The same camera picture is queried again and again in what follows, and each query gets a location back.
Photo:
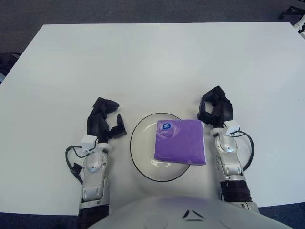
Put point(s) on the pale grey floor object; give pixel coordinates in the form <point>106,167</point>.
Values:
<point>2,77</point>

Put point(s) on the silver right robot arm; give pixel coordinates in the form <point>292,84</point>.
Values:
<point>228,164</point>

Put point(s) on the adjacent white table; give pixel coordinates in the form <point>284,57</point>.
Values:
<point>303,35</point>

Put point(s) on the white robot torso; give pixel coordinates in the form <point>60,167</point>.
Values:
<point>155,214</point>

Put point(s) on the white plate black rim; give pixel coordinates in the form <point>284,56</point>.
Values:
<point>143,148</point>

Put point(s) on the black bag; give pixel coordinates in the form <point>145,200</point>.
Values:
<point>8,59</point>

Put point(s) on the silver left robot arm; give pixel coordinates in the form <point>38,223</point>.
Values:
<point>95,176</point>

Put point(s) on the purple tissue paper pack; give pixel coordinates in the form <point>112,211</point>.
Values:
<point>181,140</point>

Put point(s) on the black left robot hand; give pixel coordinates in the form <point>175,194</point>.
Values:
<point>95,124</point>

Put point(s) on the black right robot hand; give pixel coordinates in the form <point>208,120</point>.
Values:
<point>226,109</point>

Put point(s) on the black office chair base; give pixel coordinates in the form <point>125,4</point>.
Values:
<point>291,10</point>

